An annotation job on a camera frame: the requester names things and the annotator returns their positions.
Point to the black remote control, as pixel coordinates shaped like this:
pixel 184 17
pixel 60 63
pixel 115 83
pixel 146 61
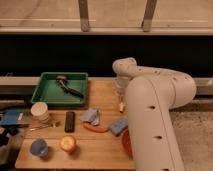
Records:
pixel 69 122

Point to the green plastic tray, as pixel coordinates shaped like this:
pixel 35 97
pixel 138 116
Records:
pixel 48 91

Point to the blue cup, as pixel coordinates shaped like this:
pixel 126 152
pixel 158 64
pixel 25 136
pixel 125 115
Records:
pixel 39 148

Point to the blue box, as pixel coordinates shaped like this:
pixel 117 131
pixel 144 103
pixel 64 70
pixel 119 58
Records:
pixel 12 116

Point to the white paper cup stack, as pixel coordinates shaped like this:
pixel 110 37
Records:
pixel 40 111

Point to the orange red bowl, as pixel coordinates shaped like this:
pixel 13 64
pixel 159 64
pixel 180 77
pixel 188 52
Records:
pixel 126 143

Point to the metal fork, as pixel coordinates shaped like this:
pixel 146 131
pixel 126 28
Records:
pixel 53 125

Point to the yellow red apple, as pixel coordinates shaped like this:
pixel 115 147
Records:
pixel 68 144

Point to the crumpled blue grey cloth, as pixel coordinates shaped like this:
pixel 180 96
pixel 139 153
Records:
pixel 91 116

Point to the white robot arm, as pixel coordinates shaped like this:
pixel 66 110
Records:
pixel 149 94

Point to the black dish brush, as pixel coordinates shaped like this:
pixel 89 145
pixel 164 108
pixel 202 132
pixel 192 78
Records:
pixel 61 80

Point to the yellow banana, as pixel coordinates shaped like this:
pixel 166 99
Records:
pixel 121 104

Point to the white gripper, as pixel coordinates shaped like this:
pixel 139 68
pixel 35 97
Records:
pixel 121 82

